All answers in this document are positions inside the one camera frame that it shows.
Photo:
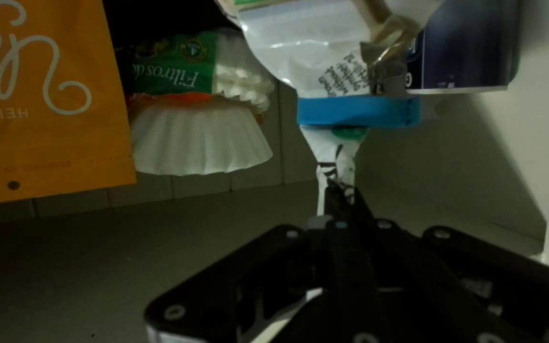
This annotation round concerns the white coffee filters pack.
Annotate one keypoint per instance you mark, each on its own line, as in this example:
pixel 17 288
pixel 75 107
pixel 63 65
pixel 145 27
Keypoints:
pixel 199 126

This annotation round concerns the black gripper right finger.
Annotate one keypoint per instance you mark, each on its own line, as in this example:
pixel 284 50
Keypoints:
pixel 452 292

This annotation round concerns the orange packet with white script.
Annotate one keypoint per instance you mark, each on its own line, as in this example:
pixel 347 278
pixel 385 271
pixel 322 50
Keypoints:
pixel 38 101

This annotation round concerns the white packet with green band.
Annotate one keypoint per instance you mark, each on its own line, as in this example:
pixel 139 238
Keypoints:
pixel 305 50

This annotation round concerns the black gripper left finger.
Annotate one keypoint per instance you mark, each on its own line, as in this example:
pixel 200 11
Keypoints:
pixel 256 292

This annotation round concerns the dark blue shiny can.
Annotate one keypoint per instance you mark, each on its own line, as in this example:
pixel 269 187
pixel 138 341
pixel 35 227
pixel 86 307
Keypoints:
pixel 471 44

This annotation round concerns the blue bag clip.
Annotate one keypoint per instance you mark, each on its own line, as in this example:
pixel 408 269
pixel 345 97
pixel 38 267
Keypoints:
pixel 357 111

